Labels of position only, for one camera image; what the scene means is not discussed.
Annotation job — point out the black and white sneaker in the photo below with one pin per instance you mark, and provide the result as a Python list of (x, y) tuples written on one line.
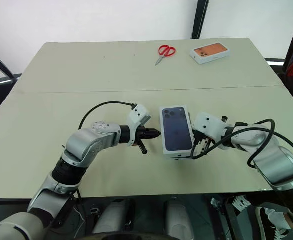
[(262, 222)]

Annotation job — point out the orange phone print box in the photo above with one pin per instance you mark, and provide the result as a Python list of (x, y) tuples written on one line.
[(210, 53)]

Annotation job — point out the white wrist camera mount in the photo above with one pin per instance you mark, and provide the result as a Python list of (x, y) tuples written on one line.
[(139, 112), (206, 123)]

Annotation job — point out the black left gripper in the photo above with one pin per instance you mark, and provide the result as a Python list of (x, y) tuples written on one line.
[(141, 133)]

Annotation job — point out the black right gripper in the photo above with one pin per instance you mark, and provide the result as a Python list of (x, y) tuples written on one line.
[(202, 146)]

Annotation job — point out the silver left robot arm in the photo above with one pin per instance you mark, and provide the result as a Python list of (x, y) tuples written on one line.
[(86, 142)]

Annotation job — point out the black vertical post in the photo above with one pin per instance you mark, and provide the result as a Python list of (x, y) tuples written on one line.
[(200, 17)]

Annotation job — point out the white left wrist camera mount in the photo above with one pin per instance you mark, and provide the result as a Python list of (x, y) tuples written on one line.
[(139, 112)]

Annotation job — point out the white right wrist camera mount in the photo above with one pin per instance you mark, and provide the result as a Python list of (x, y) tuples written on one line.
[(206, 123)]

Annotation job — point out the white rounded robot leg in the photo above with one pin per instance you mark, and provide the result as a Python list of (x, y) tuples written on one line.
[(177, 217), (111, 217)]

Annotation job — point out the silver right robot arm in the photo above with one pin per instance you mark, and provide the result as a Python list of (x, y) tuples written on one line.
[(274, 165)]

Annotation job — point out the white phone box lid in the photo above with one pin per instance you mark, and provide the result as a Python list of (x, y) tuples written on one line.
[(176, 130)]

